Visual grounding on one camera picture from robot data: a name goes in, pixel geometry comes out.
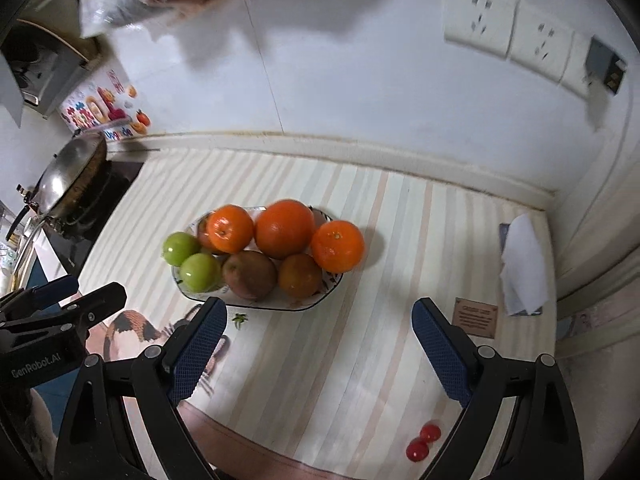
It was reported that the white tissue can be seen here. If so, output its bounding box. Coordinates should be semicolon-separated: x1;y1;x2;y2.
500;212;553;316

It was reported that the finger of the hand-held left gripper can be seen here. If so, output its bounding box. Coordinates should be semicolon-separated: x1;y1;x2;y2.
0;275;81;322
0;282;127;347

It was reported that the glass sliding door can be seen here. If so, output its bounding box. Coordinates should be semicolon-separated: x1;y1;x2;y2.
550;60;640;480

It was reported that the colourful wall sticker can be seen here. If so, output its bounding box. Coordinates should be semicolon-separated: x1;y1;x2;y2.
60;67;151;141

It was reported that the large orange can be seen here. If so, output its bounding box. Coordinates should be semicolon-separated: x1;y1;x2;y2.
254;199;317;260

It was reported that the blue base cabinet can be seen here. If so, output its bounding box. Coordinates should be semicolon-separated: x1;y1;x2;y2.
22;247;71;293

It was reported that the brown cloth label patch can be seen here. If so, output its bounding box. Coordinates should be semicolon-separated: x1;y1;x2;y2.
451;297;498;338

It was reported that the black range hood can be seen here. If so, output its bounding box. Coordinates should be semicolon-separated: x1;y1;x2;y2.
0;20;98;128

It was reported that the white wall socket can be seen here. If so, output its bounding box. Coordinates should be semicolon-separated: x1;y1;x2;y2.
560;30;621;101
444;0;518;58
509;0;576;83

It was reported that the black plug charger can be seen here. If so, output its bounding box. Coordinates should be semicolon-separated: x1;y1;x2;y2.
584;35;628;96

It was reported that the small orange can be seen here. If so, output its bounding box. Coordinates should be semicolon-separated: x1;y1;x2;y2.
310;220;366;273
206;205;254;254

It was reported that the striped tablecloth with cat print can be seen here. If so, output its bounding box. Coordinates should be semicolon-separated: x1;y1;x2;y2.
75;147;558;480

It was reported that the brown round fruit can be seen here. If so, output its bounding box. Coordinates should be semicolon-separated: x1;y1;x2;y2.
278;253;323;298
196;215;226;256
222;250;278;302

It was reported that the green apple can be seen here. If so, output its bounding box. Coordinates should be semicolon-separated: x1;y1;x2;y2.
162;231;202;267
180;252;222;292

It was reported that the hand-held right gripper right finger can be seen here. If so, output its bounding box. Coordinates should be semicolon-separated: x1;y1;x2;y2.
411;297;586;480

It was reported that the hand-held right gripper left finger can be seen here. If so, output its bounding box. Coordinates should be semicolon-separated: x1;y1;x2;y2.
52;296;228;480

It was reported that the cluttered storage rack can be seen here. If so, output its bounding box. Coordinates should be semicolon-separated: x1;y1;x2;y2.
0;200;36;296

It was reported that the floral oval plate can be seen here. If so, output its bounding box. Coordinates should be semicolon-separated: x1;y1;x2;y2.
171;205;346;311

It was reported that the steel wok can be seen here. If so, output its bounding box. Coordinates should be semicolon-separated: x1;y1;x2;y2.
5;132;108;241

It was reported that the dark smartphone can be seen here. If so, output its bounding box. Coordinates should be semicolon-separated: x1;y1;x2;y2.
498;222;543;317

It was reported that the black gas stove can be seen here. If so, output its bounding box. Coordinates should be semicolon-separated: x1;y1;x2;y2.
42;160;146;276

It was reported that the person's left forearm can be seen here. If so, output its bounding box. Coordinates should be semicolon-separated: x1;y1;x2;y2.
27;390;58;461

